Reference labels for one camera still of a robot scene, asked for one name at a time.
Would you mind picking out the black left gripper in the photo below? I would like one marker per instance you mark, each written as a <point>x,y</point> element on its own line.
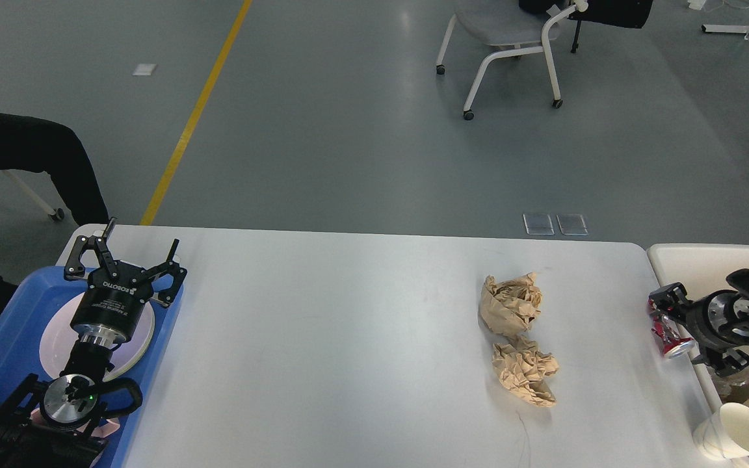
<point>113,305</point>

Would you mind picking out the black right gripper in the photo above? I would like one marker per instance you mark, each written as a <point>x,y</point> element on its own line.
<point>702,319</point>

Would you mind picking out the crushed red can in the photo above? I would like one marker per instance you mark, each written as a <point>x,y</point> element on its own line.
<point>670,341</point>

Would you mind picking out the small silver foil bag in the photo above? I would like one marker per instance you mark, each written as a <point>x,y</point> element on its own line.
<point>725,385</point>

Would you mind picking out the pink plate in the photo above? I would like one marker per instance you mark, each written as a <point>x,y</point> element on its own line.
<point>58,339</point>

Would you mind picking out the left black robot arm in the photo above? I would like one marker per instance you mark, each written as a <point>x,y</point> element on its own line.
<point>80,345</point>

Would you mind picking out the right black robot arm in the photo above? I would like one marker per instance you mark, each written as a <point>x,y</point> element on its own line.
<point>736,328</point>

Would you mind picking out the beige plastic bin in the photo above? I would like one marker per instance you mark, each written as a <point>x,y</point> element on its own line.
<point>702,269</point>

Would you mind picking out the white paper cup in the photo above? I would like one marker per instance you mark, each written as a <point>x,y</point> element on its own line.
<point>698,437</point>

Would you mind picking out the blue plastic tray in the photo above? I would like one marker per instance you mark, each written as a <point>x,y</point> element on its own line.
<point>39,296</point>

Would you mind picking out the crumpled brown paper lower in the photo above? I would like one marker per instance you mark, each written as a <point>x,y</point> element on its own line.
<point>522,369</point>

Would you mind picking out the crumpled brown paper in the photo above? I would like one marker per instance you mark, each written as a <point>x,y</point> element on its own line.
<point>509,308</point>
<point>522,369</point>

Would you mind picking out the crumpled brown paper upper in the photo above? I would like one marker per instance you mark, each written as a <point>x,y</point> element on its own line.
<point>509,308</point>

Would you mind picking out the person in black left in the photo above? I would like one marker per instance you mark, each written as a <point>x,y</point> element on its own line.
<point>38,145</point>

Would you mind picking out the walking person black sneakers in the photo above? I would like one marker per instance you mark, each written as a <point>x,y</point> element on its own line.
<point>629,14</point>

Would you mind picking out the grey white office chair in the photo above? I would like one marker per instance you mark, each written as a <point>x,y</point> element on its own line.
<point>513,32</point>

